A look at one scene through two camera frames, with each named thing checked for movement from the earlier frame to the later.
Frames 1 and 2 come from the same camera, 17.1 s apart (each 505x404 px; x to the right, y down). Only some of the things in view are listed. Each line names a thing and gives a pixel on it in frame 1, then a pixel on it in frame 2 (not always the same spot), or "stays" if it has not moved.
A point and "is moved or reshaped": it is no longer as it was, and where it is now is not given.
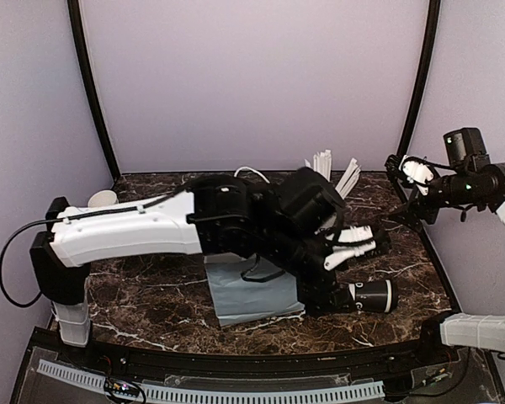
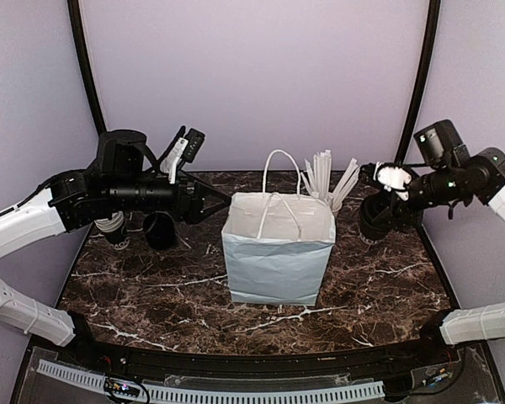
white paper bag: [248, 287] is moved or reshaped
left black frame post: [75, 18] stays
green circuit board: [121, 386] stays
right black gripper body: [416, 201] to [401, 212]
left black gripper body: [310, 292] to [183, 211]
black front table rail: [420, 351] stays
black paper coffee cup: [380, 296] to [372, 232]
